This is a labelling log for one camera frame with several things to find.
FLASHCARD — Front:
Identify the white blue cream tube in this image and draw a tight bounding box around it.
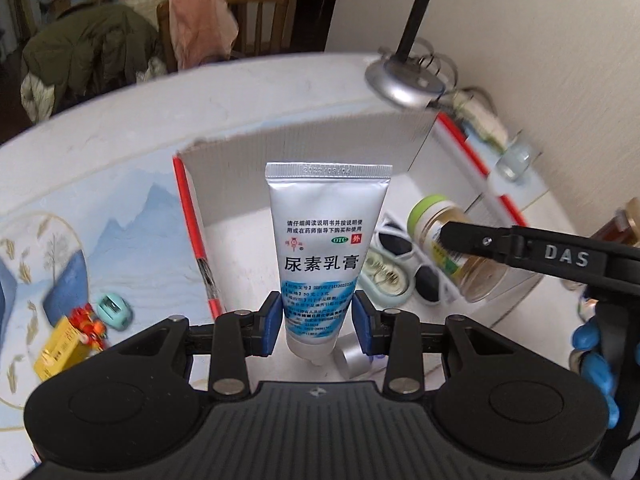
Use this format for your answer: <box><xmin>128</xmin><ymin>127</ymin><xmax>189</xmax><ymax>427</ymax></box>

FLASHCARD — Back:
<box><xmin>265</xmin><ymin>161</ymin><xmax>392</xmax><ymax>366</ymax></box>

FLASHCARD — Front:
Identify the white tube with silver cap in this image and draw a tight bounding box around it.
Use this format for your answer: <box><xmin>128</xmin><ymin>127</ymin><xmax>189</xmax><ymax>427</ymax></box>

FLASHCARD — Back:
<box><xmin>334</xmin><ymin>332</ymin><xmax>386</xmax><ymax>378</ymax></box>

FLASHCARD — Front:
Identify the red charm toy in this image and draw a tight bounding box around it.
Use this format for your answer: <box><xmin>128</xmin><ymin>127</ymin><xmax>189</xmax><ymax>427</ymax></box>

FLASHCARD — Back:
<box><xmin>67</xmin><ymin>305</ymin><xmax>108</xmax><ymax>353</ymax></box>

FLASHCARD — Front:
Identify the wooden dining chair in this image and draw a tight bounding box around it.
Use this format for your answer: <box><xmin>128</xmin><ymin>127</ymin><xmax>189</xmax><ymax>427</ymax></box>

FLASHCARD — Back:
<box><xmin>156</xmin><ymin>0</ymin><xmax>291</xmax><ymax>73</ymax></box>

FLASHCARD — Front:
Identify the white and black plastic case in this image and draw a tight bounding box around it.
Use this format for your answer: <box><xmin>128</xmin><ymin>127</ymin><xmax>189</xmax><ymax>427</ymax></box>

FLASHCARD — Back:
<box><xmin>375</xmin><ymin>220</ymin><xmax>453</xmax><ymax>307</ymax></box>

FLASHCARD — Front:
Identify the silver desk lamp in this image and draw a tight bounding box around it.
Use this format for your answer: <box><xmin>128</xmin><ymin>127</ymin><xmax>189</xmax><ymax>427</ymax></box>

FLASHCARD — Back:
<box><xmin>365</xmin><ymin>0</ymin><xmax>458</xmax><ymax>108</ymax></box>

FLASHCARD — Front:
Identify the glass jar with green lid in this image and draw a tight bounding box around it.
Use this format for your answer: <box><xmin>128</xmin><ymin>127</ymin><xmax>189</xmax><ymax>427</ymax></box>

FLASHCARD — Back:
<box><xmin>406</xmin><ymin>196</ymin><xmax>511</xmax><ymax>303</ymax></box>

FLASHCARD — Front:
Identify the green white knitted cloth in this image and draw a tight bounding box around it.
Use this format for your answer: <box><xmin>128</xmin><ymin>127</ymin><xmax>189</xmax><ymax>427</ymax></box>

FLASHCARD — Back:
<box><xmin>452</xmin><ymin>91</ymin><xmax>508</xmax><ymax>153</ymax></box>

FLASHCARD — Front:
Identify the olive green jacket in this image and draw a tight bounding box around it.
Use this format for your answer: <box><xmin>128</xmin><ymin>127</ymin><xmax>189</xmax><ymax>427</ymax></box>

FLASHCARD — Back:
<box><xmin>20</xmin><ymin>7</ymin><xmax>163</xmax><ymax>116</ymax></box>

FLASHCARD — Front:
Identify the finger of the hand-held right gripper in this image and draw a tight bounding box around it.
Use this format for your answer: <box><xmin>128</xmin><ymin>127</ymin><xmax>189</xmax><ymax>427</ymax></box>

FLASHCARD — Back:
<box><xmin>439</xmin><ymin>221</ymin><xmax>531</xmax><ymax>261</ymax></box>

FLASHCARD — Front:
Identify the red cardboard box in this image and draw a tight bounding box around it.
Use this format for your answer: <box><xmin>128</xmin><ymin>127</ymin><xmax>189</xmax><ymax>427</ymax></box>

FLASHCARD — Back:
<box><xmin>172</xmin><ymin>109</ymin><xmax>566</xmax><ymax>361</ymax></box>

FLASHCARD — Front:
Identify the black lamp cable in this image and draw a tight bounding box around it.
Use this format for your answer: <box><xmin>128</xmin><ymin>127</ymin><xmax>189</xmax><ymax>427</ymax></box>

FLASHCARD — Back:
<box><xmin>400</xmin><ymin>37</ymin><xmax>496</xmax><ymax>106</ymax></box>

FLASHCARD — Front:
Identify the person's right hand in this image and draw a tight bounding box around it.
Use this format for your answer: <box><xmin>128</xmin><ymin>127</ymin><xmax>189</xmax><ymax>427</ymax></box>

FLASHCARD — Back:
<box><xmin>571</xmin><ymin>322</ymin><xmax>622</xmax><ymax>430</ymax></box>

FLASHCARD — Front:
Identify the small yellow carton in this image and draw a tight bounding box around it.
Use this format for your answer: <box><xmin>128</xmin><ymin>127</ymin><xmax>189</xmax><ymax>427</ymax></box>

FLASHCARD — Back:
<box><xmin>34</xmin><ymin>316</ymin><xmax>93</xmax><ymax>381</ymax></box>

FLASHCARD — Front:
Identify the pink cloth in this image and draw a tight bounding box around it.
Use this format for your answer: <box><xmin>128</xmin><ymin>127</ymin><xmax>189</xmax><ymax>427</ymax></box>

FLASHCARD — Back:
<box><xmin>167</xmin><ymin>0</ymin><xmax>240</xmax><ymax>71</ymax></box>

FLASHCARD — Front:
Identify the teal pencil sharpener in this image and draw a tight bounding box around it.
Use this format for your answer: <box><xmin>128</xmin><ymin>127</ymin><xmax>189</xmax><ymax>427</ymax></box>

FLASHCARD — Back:
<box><xmin>95</xmin><ymin>292</ymin><xmax>135</xmax><ymax>331</ymax></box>

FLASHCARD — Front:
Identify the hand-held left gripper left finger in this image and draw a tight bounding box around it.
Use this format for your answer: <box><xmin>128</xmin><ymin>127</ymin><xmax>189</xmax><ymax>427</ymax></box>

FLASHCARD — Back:
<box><xmin>107</xmin><ymin>291</ymin><xmax>282</xmax><ymax>398</ymax></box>

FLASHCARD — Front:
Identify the amber bottle with gold cap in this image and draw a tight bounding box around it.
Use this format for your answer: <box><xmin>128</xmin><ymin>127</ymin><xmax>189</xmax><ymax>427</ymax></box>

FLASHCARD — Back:
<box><xmin>587</xmin><ymin>199</ymin><xmax>640</xmax><ymax>248</ymax></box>

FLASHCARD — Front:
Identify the green white correction tape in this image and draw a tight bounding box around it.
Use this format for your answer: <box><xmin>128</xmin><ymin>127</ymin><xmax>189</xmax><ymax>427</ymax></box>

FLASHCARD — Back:
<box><xmin>361</xmin><ymin>247</ymin><xmax>416</xmax><ymax>302</ymax></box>

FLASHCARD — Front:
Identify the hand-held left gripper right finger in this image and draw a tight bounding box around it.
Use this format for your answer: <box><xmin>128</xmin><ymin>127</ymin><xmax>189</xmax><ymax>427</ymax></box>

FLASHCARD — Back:
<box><xmin>351</xmin><ymin>292</ymin><xmax>521</xmax><ymax>397</ymax></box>

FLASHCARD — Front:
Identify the small clear glass jar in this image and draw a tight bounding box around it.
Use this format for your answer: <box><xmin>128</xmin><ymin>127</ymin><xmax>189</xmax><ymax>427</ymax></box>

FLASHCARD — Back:
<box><xmin>495</xmin><ymin>137</ymin><xmax>543</xmax><ymax>183</ymax></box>

